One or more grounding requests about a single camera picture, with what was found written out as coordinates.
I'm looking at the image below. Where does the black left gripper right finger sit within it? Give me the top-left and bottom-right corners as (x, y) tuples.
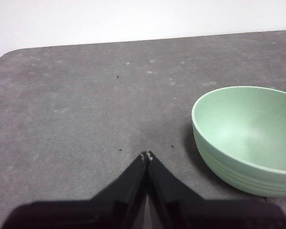
(146, 150), (286, 229)

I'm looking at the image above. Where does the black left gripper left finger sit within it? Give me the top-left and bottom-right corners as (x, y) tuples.
(0, 151), (149, 229)

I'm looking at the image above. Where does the green ribbed bowl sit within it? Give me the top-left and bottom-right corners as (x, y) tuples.
(191, 85), (286, 198)

